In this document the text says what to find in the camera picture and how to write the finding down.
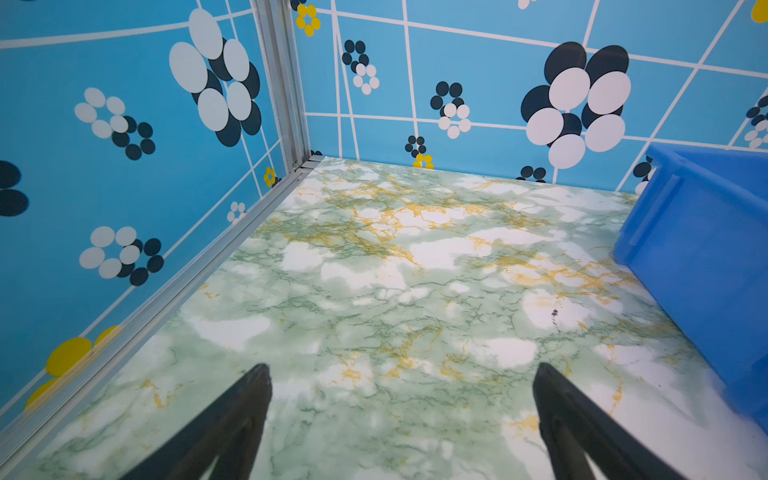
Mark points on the blue plastic bin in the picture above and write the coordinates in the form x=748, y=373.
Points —
x=697, y=241

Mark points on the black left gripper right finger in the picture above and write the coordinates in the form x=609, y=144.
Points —
x=577, y=432

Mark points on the aluminium frame rail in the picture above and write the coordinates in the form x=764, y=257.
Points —
x=138, y=138

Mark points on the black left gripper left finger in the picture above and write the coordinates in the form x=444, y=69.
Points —
x=223, y=440

